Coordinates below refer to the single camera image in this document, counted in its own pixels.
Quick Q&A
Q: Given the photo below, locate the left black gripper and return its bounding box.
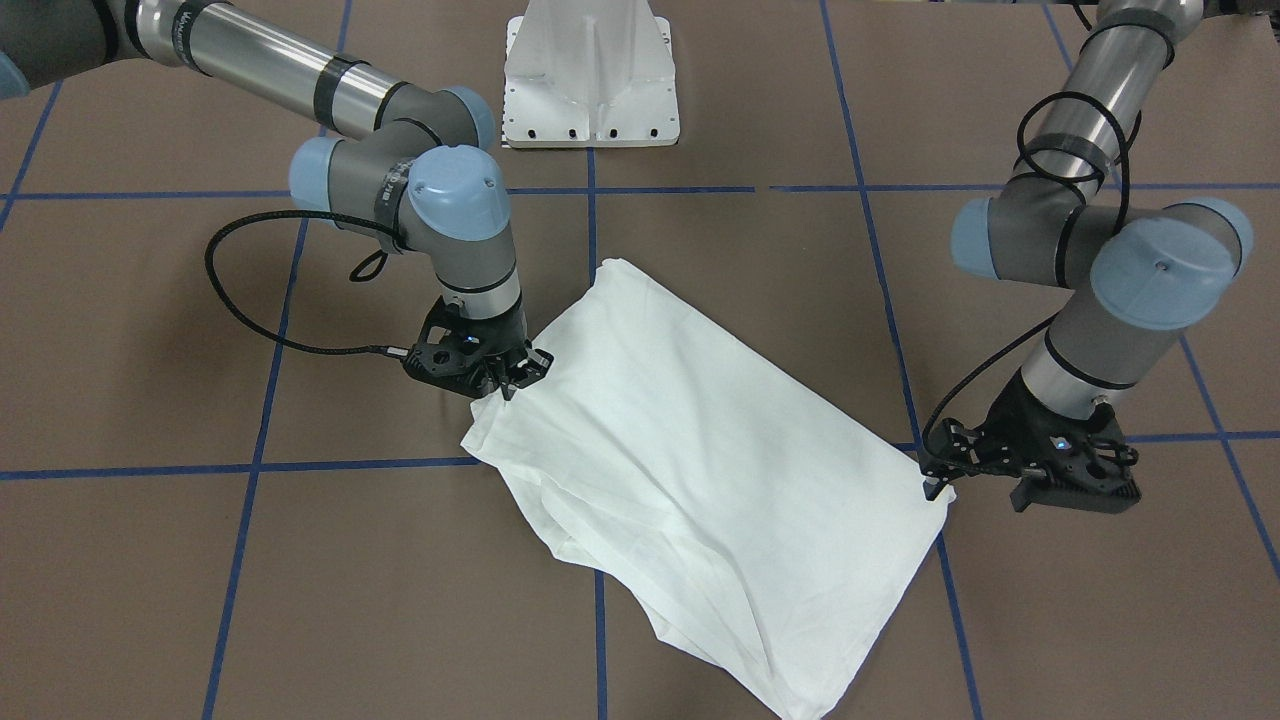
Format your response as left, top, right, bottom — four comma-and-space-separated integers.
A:
922, 373, 1142, 514

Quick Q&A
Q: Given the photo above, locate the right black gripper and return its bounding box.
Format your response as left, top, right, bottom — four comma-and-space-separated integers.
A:
402, 299, 556, 401

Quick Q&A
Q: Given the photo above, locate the white long-sleeve printed shirt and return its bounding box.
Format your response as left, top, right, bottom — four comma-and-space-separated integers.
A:
461, 259, 955, 719

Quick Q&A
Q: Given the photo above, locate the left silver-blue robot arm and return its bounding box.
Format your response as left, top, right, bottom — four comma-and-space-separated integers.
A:
919, 1, 1254, 512

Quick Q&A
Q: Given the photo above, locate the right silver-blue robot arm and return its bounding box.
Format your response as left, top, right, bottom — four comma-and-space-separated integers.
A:
1, 1, 554, 398

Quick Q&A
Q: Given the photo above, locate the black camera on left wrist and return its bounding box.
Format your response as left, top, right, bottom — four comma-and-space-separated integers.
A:
919, 416, 1002, 480

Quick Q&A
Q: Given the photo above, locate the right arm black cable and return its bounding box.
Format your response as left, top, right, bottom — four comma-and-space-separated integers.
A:
204, 208, 413, 359

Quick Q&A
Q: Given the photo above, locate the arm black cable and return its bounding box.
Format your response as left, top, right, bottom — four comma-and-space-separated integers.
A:
204, 208, 413, 359
920, 90, 1146, 471

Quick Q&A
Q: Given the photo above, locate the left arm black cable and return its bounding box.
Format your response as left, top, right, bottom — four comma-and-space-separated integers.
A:
920, 90, 1146, 471

